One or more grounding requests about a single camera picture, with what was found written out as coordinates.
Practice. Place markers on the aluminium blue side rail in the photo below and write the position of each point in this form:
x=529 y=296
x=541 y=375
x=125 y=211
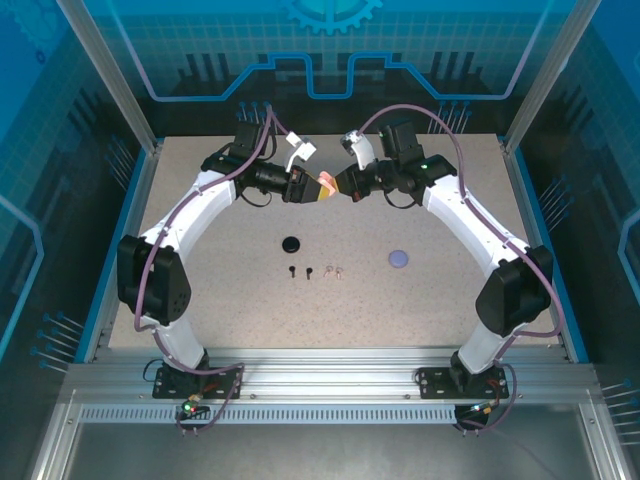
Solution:
x=125 y=225
x=537 y=210

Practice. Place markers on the small connector board with LED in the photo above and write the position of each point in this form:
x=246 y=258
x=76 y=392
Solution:
x=192 y=406
x=482 y=409

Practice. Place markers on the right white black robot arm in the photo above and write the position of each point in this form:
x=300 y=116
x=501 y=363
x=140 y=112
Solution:
x=515 y=295

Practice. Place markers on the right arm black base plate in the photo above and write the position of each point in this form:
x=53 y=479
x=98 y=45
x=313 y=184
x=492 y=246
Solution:
x=435 y=385

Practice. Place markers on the aluminium frame cross beam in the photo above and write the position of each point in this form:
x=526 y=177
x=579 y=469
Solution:
x=325 y=375

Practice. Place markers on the aluminium lower frame rail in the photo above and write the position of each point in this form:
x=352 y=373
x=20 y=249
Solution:
x=52 y=440
x=602 y=445

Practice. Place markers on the aluminium frame post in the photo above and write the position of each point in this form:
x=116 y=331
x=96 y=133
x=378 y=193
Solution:
x=547 y=75
x=112 y=80

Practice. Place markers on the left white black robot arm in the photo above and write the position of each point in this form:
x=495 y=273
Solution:
x=150 y=280

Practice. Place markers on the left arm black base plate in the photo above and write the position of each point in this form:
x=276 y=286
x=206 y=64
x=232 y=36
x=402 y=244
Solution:
x=167 y=387

